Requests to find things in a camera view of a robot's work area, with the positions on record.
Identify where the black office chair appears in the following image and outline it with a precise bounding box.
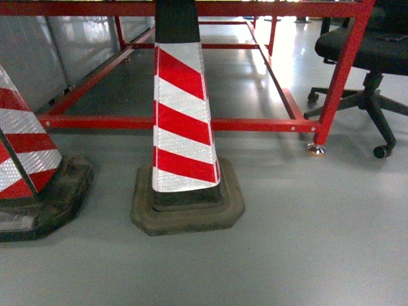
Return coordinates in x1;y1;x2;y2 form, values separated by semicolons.
303;6;408;159

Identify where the red white traffic cone left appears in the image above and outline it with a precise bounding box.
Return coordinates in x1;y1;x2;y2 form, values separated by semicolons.
1;69;93;242

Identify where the red white traffic cone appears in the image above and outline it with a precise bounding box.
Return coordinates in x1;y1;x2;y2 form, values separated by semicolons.
131;1;245;236
1;69;93;242

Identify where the red white traffic cone centre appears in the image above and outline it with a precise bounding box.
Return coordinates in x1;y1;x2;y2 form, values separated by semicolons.
131;1;245;236

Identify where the red metal table frame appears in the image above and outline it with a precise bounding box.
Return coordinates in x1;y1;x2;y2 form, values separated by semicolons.
1;1;374;156

